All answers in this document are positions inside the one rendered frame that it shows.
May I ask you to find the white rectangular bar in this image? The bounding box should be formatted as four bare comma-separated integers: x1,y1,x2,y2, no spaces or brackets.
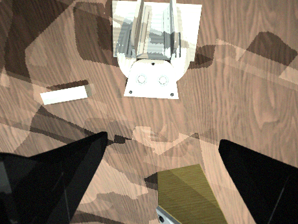
40,84,92,105

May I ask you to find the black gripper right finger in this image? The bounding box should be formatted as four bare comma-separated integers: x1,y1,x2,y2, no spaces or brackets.
218,139,298,224

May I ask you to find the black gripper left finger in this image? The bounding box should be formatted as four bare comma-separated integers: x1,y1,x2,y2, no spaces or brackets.
0,131,108,224

